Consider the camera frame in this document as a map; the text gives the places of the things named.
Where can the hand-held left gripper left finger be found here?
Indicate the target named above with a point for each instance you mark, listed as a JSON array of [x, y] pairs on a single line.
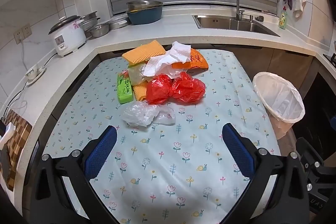
[[101, 153]]

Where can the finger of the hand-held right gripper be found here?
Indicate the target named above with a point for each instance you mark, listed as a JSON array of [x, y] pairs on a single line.
[[311, 151]]

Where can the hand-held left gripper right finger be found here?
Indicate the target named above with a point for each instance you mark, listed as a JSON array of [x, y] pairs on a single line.
[[239, 150]]

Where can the trash bin with white liner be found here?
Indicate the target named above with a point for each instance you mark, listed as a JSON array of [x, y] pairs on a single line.
[[278, 100]]

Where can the green cardboard box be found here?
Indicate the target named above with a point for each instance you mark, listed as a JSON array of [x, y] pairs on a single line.
[[124, 88]]

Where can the translucent yellow-green packet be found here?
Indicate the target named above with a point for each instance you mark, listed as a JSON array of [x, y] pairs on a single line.
[[136, 74]]

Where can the orange plastic bag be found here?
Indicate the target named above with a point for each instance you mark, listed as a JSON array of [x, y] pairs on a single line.
[[198, 60]]

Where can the large clear plastic bag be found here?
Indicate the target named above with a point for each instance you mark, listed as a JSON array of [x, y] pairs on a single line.
[[139, 115]]

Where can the black built-in oven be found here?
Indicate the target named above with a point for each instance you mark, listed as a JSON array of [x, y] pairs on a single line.
[[315, 98]]

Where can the small orange foam sheet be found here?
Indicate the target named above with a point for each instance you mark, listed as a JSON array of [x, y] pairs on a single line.
[[140, 91]]

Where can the small clear plastic bag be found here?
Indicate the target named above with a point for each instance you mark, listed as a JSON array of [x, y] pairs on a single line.
[[165, 116]]

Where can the red plastic bag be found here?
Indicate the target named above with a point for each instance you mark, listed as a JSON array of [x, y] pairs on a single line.
[[158, 90], [189, 88]]

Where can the red snack wrapper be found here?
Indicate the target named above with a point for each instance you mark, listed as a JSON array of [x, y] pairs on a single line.
[[123, 73]]

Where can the checkered cutting board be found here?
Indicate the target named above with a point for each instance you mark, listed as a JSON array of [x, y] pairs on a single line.
[[18, 140]]

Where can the brown base cabinet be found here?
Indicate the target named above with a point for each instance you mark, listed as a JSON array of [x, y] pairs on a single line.
[[275, 61]]

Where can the white power strip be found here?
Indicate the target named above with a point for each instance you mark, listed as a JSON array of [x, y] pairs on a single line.
[[35, 73]]

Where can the large orange foam sheet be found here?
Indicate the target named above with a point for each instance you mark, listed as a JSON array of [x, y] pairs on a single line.
[[143, 52]]

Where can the white paper towel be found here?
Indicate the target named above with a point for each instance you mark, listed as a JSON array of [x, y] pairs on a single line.
[[168, 60]]

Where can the white rice cooker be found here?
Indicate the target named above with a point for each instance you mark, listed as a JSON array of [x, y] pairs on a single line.
[[69, 37]]

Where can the stainless steel sink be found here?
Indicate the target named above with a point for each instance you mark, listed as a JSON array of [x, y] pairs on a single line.
[[236, 24]]

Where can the flat steel pan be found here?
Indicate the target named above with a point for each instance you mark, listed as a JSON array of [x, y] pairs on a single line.
[[118, 23]]

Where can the sink soap pump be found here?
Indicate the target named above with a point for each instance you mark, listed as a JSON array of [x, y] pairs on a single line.
[[251, 18]]

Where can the steel wool scrubber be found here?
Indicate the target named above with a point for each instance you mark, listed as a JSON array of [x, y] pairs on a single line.
[[260, 18]]

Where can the stacked steel steamer pot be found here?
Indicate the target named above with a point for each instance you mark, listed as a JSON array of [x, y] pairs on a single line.
[[90, 19]]

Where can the green dish soap bottle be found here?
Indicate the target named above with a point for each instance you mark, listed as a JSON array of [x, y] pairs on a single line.
[[283, 20]]

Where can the blue plastic basin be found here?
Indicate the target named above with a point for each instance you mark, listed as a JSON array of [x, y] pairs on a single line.
[[145, 18]]

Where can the white hanging cloth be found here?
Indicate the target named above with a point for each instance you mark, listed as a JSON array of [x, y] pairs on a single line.
[[299, 2]]

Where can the steel mixing bowl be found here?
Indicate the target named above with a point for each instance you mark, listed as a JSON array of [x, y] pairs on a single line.
[[144, 4]]

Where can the wall power socket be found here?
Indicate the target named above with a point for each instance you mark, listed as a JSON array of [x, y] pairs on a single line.
[[23, 33]]

